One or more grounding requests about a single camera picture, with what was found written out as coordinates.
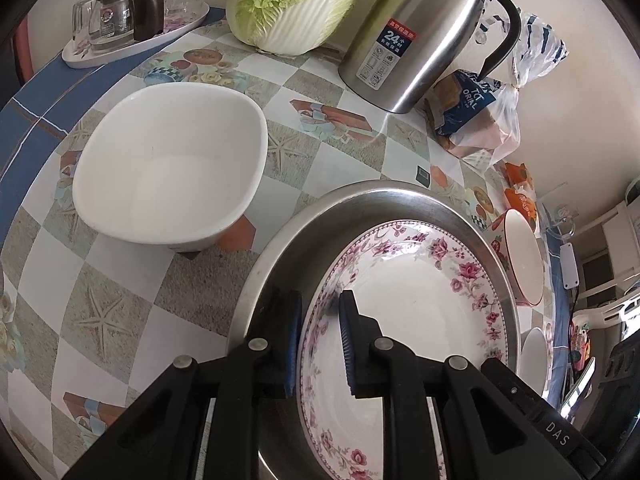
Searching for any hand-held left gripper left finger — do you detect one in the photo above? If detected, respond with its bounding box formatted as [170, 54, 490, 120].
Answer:
[62, 287, 304, 480]

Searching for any grey tablet device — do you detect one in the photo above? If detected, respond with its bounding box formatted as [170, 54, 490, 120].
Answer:
[562, 357, 597, 418]

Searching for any white power strip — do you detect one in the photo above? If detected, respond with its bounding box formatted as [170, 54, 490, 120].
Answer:
[560, 242, 581, 290]

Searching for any pink floral plate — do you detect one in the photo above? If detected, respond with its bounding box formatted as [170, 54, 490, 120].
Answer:
[296, 220, 508, 480]

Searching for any checkered printed tablecloth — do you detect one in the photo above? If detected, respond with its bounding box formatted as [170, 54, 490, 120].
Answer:
[0, 5, 573, 480]

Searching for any napa cabbage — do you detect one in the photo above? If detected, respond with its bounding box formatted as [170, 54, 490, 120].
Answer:
[226, 0, 378, 56]

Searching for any stainless steel thermos jug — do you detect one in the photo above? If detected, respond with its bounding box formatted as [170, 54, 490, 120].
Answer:
[338, 0, 523, 115]

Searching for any small white bowl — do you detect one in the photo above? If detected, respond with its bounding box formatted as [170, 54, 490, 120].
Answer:
[71, 82, 268, 253]

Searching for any black bulky object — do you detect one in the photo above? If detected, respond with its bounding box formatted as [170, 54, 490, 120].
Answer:
[595, 330, 640, 480]

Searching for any white oval tray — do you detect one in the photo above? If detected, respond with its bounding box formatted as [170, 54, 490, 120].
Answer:
[62, 2, 211, 70]

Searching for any glass teapot with dark lid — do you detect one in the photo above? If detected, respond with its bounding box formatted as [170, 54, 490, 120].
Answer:
[87, 0, 166, 53]

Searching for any large stainless steel basin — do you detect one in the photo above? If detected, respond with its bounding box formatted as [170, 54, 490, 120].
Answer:
[226, 180, 522, 480]

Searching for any white plastic cutout chair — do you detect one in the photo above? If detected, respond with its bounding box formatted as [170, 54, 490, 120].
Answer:
[572, 300, 638, 328]

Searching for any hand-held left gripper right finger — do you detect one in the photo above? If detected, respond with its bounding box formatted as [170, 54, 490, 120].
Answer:
[338, 289, 567, 480]

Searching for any bagged sliced bread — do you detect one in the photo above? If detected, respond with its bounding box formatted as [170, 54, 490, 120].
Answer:
[425, 2, 571, 166]

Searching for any pink colourful object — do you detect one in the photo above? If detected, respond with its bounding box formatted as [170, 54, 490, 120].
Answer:
[570, 320, 596, 366]

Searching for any orange snack packet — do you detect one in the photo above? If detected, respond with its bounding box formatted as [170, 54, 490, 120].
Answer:
[505, 162, 531, 186]
[502, 185, 538, 221]

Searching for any pale blue bowl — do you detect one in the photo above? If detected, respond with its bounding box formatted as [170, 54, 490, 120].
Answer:
[520, 326, 551, 401]

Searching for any clear glass mug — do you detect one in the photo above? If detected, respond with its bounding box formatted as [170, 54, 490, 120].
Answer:
[542, 190, 581, 241]

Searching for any strawberry print bowl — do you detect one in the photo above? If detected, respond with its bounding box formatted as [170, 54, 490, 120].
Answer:
[490, 207, 547, 307]

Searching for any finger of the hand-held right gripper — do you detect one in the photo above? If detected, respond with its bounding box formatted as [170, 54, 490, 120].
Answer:
[481, 357, 539, 415]

